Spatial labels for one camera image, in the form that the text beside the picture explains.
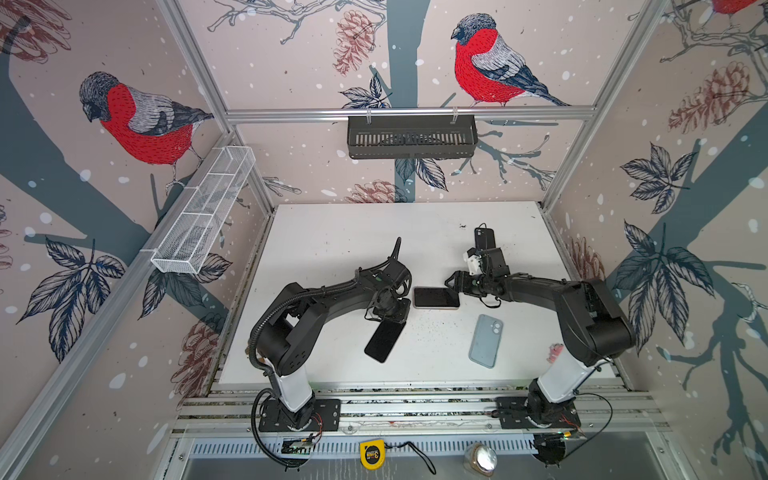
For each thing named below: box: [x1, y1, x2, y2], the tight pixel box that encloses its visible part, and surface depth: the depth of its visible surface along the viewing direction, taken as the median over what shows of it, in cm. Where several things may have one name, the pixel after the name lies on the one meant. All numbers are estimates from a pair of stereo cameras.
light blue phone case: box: [468, 314, 504, 369], surface depth 88 cm
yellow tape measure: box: [359, 439, 386, 471], surface depth 68 cm
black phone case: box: [474, 223, 496, 250], surface depth 113 cm
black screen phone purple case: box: [364, 319, 407, 363], surface depth 87 cm
